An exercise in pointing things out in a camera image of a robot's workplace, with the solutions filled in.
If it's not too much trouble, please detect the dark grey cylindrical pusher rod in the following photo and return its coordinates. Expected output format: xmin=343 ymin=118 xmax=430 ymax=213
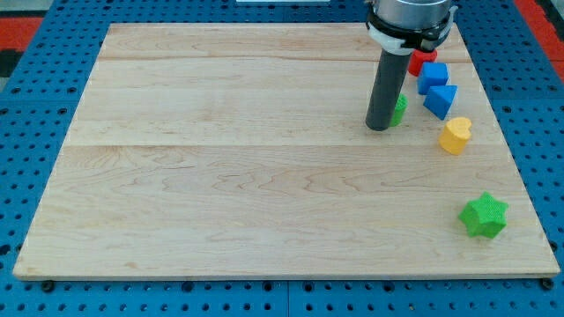
xmin=365 ymin=50 xmax=411 ymax=131

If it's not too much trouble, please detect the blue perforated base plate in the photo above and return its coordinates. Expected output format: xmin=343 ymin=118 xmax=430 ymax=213
xmin=1 ymin=0 xmax=563 ymax=316

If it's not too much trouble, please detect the red block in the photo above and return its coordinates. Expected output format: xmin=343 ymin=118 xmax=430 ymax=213
xmin=407 ymin=49 xmax=438 ymax=77

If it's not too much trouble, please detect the green cylinder block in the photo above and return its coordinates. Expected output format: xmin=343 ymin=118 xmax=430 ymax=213
xmin=390 ymin=93 xmax=409 ymax=127

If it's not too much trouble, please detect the green star block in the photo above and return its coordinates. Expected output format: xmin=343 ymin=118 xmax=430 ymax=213
xmin=458 ymin=191 xmax=509 ymax=239

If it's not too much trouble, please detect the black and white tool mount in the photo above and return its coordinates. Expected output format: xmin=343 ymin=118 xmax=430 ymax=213
xmin=366 ymin=4 xmax=458 ymax=55

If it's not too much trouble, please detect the blue triangle block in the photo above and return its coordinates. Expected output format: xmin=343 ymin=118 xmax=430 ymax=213
xmin=423 ymin=85 xmax=458 ymax=120

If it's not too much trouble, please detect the blue cube block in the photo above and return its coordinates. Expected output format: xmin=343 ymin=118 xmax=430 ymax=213
xmin=417 ymin=62 xmax=449 ymax=95

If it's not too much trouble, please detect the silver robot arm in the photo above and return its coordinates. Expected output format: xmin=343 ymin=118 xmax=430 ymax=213
xmin=365 ymin=0 xmax=458 ymax=131

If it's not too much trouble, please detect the yellow heart block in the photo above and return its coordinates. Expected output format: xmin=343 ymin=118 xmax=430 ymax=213
xmin=438 ymin=117 xmax=472 ymax=155

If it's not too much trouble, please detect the wooden board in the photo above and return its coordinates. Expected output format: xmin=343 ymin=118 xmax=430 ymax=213
xmin=13 ymin=23 xmax=560 ymax=281

